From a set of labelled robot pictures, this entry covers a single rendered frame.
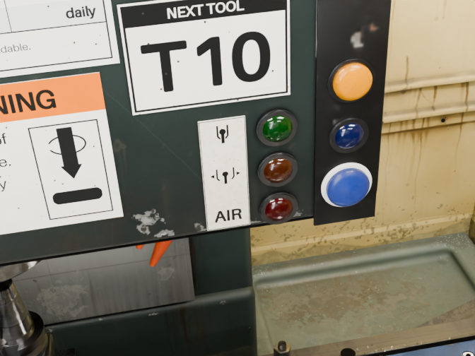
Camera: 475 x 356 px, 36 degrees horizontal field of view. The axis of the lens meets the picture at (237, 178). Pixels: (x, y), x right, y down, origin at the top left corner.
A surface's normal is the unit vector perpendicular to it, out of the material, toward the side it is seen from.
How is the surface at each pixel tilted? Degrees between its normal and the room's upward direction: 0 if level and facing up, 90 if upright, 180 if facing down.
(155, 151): 90
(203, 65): 90
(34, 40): 90
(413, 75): 90
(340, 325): 0
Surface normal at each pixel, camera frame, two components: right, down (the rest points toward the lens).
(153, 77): 0.18, 0.55
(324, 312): -0.04, -0.82
